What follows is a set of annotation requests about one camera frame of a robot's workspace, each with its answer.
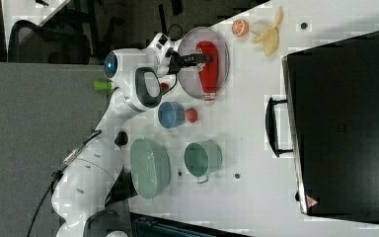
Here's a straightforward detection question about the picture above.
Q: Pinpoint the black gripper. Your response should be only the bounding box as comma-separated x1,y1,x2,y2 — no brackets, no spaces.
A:
169,51,213,75

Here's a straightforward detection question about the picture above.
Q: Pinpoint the red ketchup bottle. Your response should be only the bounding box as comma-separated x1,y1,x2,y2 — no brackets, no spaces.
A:
196,40,219,102

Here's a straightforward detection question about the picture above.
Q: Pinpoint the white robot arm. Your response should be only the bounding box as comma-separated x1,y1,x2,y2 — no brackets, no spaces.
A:
49,33,218,237

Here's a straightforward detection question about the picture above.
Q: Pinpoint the grey round plate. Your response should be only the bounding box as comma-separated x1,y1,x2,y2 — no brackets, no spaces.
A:
178,28,229,103

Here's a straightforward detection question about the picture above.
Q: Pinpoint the small dark red strawberry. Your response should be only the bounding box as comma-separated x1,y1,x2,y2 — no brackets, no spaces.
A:
160,83,170,92

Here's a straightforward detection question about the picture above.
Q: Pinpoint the orange slice toy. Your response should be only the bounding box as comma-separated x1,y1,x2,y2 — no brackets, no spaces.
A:
232,19,249,37

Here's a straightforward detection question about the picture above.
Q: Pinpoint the light red strawberry toy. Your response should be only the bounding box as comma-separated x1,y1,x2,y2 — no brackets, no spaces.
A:
185,109,198,123

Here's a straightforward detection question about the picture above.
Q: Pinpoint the blue bowl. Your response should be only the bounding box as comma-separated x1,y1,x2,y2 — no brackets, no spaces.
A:
158,102,185,128

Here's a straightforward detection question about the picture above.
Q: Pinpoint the peeled banana toy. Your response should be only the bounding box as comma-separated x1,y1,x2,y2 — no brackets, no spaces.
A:
250,7,283,56

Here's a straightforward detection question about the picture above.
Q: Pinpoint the green metal mug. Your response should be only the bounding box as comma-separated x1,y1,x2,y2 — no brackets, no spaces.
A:
184,139,223,184

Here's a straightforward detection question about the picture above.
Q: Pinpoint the green colander basket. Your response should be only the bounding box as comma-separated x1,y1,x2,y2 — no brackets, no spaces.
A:
130,138,171,199

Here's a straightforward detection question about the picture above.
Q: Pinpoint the black office chair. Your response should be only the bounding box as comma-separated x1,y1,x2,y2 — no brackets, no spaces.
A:
7,20,91,64

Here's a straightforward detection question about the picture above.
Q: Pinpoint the black toaster oven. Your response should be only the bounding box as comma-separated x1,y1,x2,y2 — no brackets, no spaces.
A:
281,31,379,224

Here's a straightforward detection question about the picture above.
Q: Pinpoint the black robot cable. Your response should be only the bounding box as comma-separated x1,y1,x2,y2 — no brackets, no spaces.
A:
26,129,103,237

